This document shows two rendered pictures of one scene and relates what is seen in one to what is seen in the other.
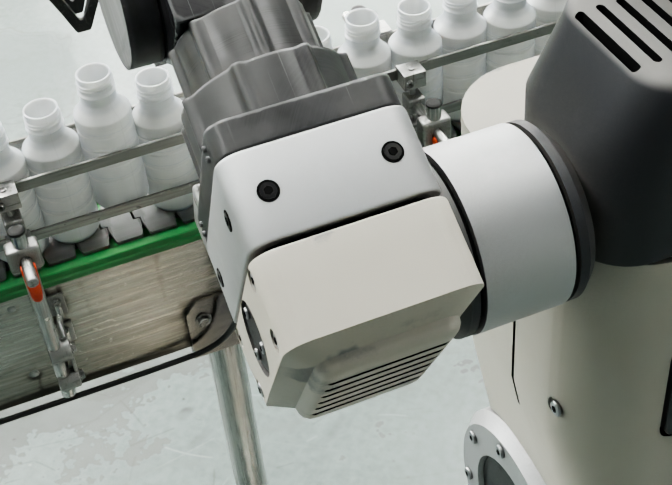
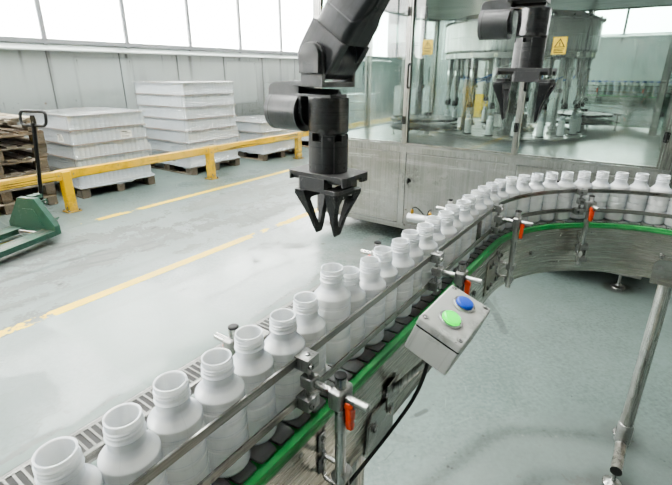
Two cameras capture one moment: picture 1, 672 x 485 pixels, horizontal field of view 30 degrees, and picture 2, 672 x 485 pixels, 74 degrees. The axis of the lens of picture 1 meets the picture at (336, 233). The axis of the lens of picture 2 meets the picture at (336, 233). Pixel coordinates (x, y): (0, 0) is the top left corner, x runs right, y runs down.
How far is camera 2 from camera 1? 0.91 m
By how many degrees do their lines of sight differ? 38
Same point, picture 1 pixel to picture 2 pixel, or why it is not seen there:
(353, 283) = not seen: outside the picture
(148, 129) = (354, 302)
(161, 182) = (354, 338)
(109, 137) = (346, 307)
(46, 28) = (27, 371)
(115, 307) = not seen: hidden behind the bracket
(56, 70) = (42, 389)
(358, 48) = (413, 247)
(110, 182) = (341, 341)
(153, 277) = not seen: hidden behind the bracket
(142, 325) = (350, 443)
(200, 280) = (373, 400)
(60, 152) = (321, 324)
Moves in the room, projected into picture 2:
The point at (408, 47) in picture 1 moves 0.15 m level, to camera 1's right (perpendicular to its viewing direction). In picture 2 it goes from (428, 244) to (471, 231)
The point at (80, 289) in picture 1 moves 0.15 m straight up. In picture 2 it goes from (331, 425) to (331, 343)
